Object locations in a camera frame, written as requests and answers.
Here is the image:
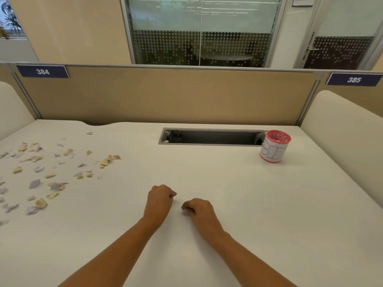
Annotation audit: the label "silver door handle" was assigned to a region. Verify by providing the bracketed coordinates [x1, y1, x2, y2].
[302, 32, 320, 60]

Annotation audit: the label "blue desk number plate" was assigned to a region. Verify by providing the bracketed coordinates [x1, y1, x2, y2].
[326, 73, 383, 86]
[16, 65, 70, 79]

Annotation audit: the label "person's right hand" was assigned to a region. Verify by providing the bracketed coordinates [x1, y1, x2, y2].
[181, 198, 225, 242]

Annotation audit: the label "grey desk cable tray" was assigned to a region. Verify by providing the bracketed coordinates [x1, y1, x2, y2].
[158, 127, 267, 146]

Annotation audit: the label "cream side divider panel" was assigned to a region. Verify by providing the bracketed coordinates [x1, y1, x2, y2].
[300, 90, 383, 208]
[0, 81, 36, 141]

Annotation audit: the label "scattered torn paper scraps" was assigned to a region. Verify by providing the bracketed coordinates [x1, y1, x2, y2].
[0, 131, 121, 227]

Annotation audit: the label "beige desk partition panel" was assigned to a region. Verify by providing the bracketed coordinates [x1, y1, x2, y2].
[9, 63, 325, 126]

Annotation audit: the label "person's left hand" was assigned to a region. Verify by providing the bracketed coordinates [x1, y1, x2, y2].
[143, 185, 178, 229]

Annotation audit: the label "person's left forearm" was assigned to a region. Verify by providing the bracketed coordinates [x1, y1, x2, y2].
[58, 217, 162, 287]

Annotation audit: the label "person's right forearm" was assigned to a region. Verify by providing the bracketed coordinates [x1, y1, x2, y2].
[209, 231, 297, 287]

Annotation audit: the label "frosted glass partition window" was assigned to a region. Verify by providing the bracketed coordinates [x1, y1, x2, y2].
[120, 0, 289, 68]

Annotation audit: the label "glass door with handle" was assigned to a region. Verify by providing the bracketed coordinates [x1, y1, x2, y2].
[293, 0, 383, 70]

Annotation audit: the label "red mesh cup with paper label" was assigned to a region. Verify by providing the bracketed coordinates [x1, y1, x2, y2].
[259, 130, 291, 163]

